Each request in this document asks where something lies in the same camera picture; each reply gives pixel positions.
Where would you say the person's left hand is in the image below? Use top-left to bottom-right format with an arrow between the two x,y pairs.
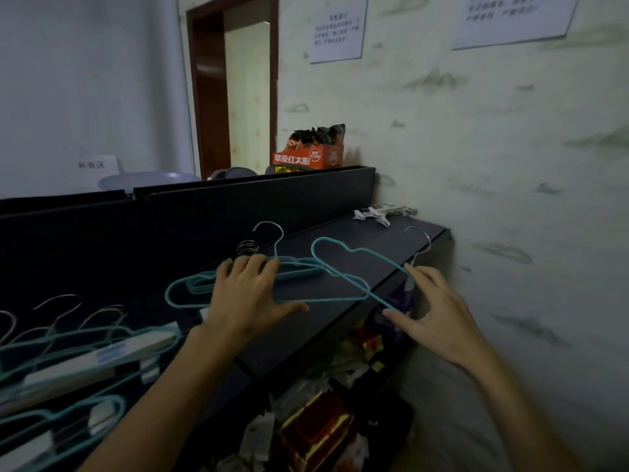
201,254 -> 311,340

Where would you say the small white label sign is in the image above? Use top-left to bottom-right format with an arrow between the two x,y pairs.
73,154 -> 121,190

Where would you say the stack of teal wire hangers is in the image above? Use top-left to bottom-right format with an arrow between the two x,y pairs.
164,220 -> 370,310

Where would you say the pile of mixed hangers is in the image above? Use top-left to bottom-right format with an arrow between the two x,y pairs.
0,293 -> 183,472

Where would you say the black back panel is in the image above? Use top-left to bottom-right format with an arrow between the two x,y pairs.
0,165 -> 377,310

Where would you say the white wall paper sheet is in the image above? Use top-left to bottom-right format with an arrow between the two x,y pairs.
451,0 -> 582,50

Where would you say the person's left forearm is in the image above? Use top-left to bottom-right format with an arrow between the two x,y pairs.
81,326 -> 246,472

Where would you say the purple box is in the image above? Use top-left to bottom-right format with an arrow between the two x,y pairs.
388,285 -> 416,321

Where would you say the orange snack carton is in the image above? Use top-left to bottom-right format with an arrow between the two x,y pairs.
273,124 -> 347,174

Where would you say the person's right forearm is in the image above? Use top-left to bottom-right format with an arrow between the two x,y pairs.
461,341 -> 586,472

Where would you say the brown door frame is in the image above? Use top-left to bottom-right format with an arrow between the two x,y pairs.
185,0 -> 280,180

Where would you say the black table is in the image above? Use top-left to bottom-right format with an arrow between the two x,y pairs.
0,213 -> 452,472

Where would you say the lavender plastic basin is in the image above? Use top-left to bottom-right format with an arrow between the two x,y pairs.
97,171 -> 201,193

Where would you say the grey round container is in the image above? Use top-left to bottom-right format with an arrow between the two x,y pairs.
208,167 -> 259,182

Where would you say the white wall notice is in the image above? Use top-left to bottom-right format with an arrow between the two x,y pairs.
308,0 -> 368,64

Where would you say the person's right hand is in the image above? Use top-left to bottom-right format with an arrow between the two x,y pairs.
382,262 -> 487,369

